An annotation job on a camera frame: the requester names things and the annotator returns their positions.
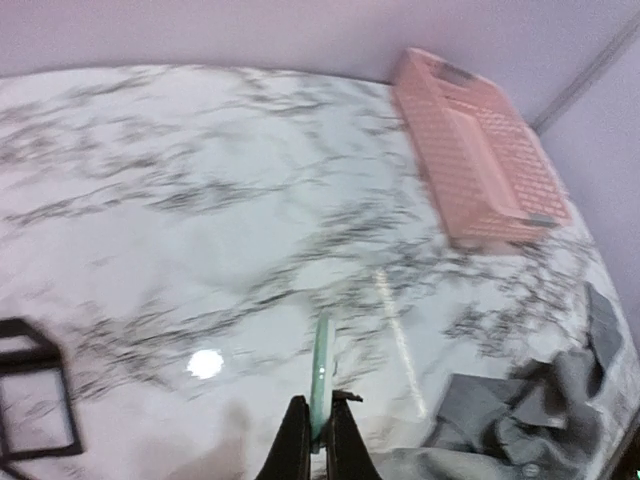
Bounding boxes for round green orange badge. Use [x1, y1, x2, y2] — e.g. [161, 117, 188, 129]
[309, 314, 335, 454]

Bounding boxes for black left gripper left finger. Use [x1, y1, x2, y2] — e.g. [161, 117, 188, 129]
[255, 395, 311, 480]

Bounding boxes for grey button-up shirt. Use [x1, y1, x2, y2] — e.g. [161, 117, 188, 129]
[379, 283, 623, 479]

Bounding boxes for right aluminium corner post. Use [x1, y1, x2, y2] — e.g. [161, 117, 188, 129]
[530, 11, 640, 136]

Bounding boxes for black frame display box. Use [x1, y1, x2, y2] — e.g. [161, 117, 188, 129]
[1, 317, 84, 464]

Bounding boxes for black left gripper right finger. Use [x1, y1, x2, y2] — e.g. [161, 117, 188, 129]
[325, 390, 381, 480]

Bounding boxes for pink perforated plastic basket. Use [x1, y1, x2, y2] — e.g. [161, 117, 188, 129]
[392, 48, 572, 248]

